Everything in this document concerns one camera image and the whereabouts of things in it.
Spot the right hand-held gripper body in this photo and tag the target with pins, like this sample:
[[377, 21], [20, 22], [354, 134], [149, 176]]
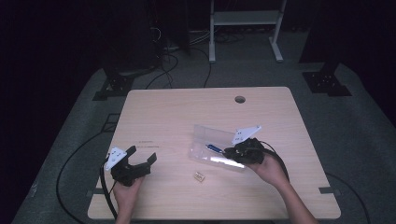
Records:
[[250, 152]]

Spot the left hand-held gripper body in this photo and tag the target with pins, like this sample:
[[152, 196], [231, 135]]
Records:
[[127, 171]]

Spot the blue pen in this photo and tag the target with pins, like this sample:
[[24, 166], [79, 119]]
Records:
[[214, 148]]

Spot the clear plastic pencil case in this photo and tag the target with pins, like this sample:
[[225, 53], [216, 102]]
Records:
[[205, 140]]

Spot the person's left hand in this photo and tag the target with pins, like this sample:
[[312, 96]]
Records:
[[126, 193]]

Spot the person's right hand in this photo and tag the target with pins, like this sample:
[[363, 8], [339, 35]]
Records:
[[269, 171]]

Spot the beige eraser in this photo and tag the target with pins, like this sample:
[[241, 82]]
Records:
[[199, 176]]

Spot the grey tape strip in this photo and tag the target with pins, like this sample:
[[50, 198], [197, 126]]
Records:
[[90, 193], [326, 190]]

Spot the black stand base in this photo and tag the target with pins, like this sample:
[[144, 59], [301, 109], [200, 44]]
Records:
[[115, 85], [327, 82]]

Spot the white metal stand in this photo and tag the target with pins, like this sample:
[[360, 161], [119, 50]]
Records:
[[246, 17]]

